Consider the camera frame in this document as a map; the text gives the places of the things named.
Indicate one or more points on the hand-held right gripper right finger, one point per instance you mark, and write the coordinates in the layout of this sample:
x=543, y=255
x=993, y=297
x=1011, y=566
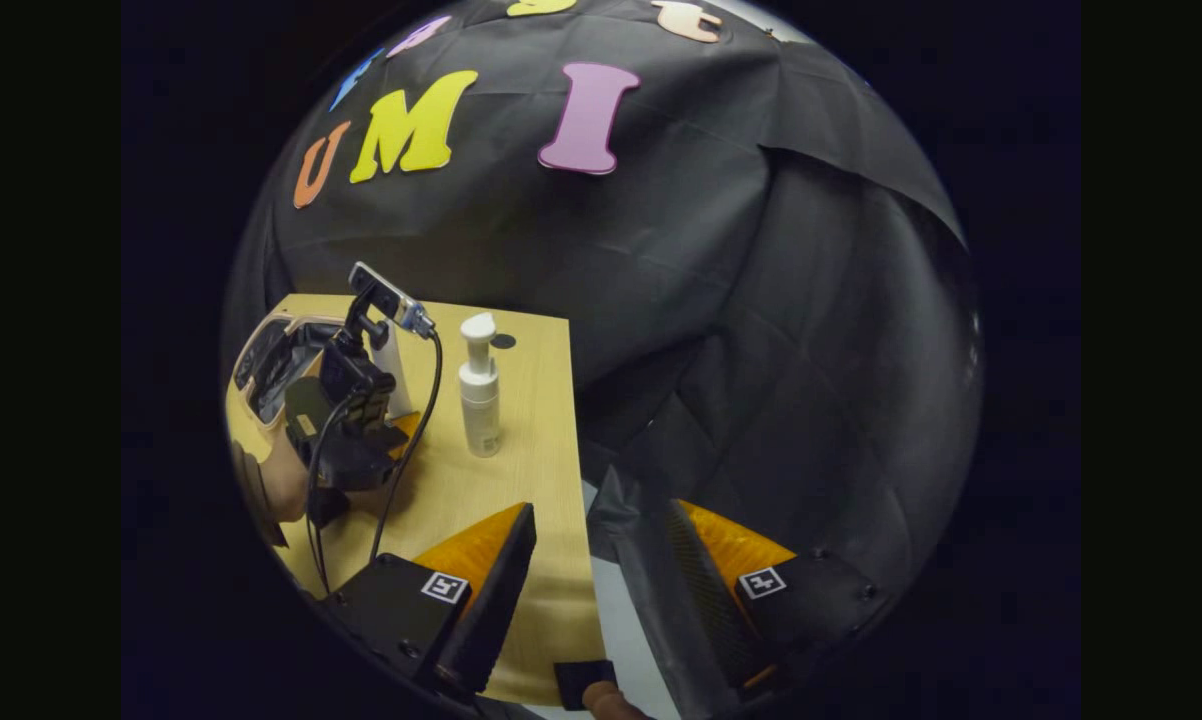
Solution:
x=706, y=600

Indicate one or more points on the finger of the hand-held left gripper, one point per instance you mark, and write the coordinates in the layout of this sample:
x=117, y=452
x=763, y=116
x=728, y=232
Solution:
x=408, y=428

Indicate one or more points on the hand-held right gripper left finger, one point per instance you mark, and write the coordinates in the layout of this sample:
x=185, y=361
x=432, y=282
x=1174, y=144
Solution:
x=496, y=600

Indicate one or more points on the white pump bottle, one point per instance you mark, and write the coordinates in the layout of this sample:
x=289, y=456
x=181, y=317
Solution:
x=480, y=400

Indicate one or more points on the pink suitcase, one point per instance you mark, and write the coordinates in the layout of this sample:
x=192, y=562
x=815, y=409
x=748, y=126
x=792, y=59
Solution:
x=261, y=350

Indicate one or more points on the black table grommet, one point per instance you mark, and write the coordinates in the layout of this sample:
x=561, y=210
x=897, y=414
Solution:
x=503, y=341

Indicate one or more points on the black backdrop cloth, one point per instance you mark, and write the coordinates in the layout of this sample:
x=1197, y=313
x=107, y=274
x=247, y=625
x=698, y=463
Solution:
x=711, y=300

